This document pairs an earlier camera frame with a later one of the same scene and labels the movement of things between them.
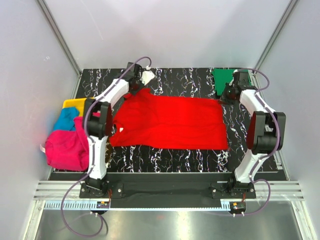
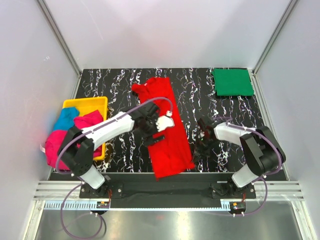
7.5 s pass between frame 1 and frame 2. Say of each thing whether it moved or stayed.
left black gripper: moved
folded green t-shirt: stayed
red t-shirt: moved
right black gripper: moved
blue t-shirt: stayed
